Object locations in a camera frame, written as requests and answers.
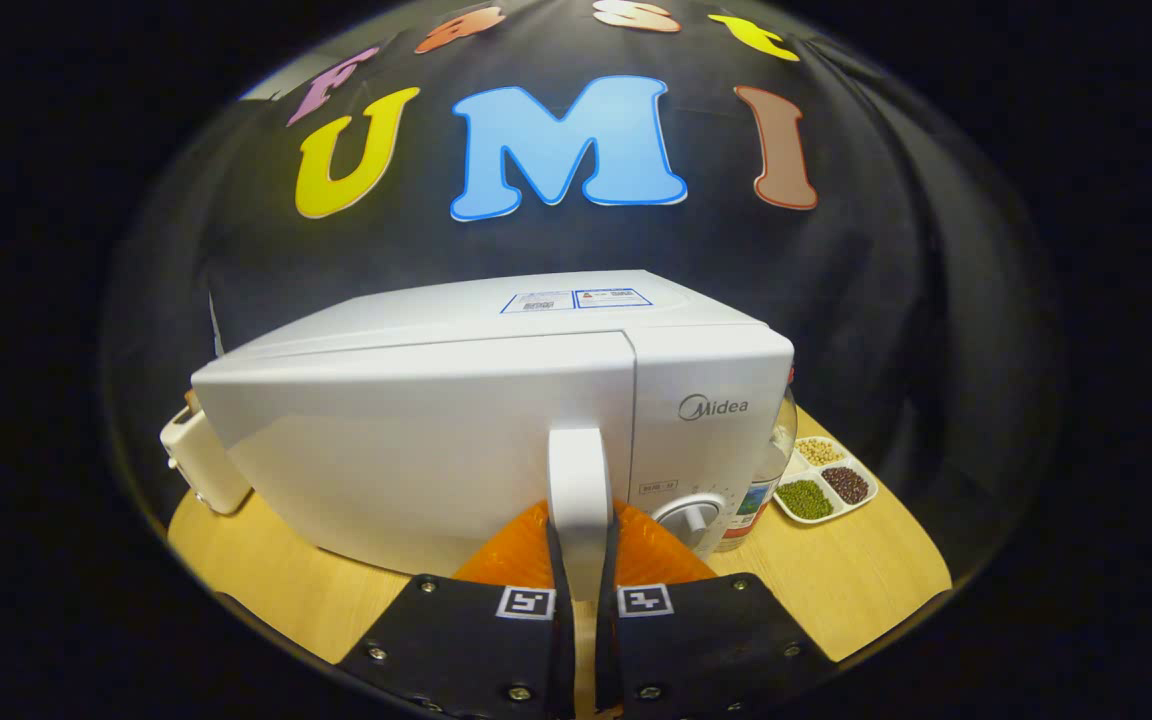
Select white toaster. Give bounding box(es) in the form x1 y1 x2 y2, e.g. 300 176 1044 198
160 392 253 516

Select white divided bean tray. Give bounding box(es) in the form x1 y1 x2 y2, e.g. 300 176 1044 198
772 436 879 525

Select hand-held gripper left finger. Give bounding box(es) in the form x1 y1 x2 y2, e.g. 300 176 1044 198
336 500 577 720

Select clear plastic water bottle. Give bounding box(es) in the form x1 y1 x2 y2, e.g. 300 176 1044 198
716 385 799 553

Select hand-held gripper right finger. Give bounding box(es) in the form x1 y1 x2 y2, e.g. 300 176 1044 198
594 500 837 720

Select white microwave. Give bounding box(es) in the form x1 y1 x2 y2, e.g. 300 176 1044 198
191 270 797 601

